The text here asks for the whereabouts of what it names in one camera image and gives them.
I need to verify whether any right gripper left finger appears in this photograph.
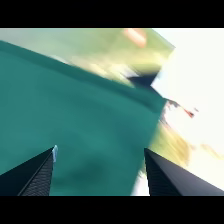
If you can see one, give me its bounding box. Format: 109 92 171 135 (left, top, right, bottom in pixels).
0 145 59 197

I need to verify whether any dark green T-shirt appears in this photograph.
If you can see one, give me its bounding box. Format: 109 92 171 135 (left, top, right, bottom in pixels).
0 39 168 197

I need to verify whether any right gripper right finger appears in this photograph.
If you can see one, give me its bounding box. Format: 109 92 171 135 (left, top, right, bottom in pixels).
143 147 224 197

